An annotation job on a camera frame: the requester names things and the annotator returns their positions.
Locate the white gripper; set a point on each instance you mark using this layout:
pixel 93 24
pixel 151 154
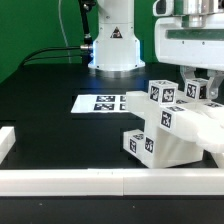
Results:
pixel 195 47

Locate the white chair back long part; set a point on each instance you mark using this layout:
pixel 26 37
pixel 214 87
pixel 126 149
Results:
pixel 181 122

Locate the white chair seat part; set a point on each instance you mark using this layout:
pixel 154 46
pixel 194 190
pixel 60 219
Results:
pixel 162 149

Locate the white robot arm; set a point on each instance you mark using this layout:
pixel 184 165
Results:
pixel 116 48

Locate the white marker sheet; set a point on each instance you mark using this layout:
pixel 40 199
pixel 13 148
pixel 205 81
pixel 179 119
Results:
pixel 93 103

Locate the white right rail block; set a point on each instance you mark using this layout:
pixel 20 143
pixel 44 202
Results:
pixel 219 159

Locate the white rail block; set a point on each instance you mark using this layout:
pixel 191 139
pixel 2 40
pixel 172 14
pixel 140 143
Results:
pixel 7 140
pixel 219 159

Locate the white left rail block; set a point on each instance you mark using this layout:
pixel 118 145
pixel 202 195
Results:
pixel 7 140

